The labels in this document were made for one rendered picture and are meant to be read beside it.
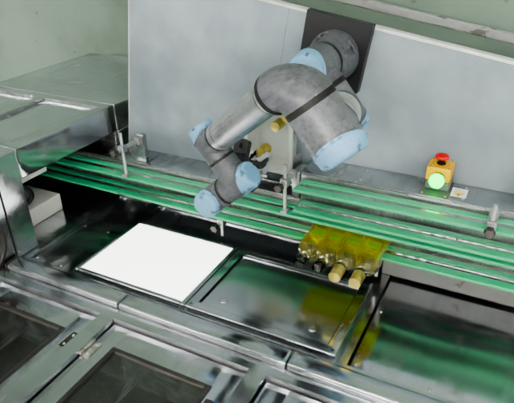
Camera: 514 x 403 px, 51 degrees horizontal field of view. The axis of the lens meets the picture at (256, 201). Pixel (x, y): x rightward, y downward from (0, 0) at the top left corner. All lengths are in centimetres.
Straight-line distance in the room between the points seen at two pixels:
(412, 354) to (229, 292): 56
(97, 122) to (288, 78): 124
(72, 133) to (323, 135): 124
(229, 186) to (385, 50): 62
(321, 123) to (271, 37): 77
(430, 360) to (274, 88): 85
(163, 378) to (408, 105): 104
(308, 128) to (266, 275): 77
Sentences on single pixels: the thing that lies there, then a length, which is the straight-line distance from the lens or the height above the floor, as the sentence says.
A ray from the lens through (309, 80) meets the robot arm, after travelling 106.
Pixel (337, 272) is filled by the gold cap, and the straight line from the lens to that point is 151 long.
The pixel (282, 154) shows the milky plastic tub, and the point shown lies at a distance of 186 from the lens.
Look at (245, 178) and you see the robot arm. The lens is 136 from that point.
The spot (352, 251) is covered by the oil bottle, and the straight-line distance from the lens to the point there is 158.
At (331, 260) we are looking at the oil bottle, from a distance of 158.
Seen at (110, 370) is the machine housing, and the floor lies 158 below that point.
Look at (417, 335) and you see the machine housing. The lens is 162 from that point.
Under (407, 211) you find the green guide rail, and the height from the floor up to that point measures 96.
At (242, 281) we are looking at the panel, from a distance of 171.
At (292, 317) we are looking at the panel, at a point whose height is 122.
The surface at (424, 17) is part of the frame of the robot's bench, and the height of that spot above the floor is 20.
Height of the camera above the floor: 232
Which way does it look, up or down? 51 degrees down
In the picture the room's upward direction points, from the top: 134 degrees counter-clockwise
